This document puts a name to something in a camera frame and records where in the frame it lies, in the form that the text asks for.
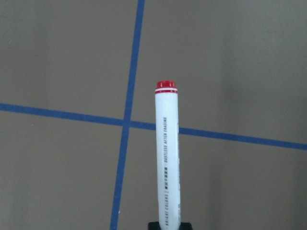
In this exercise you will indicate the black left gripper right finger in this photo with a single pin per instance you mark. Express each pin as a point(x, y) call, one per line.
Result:
point(185, 226)

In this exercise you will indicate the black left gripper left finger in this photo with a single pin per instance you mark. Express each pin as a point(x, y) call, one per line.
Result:
point(153, 226)

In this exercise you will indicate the red capped white marker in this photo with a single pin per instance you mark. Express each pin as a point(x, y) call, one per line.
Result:
point(167, 153)

